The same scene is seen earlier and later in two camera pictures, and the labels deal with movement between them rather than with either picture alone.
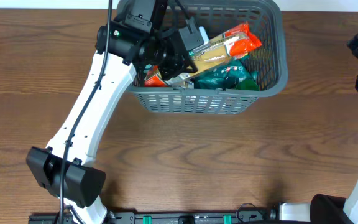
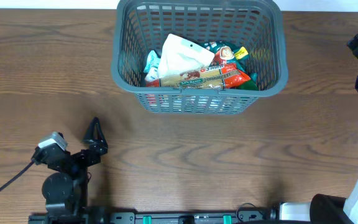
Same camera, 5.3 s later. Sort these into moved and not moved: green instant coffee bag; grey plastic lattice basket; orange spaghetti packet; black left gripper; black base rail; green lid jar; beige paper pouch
Moved: black left gripper; beige paper pouch; orange spaghetti packet; green instant coffee bag
Not moved: grey plastic lattice basket; black base rail; green lid jar
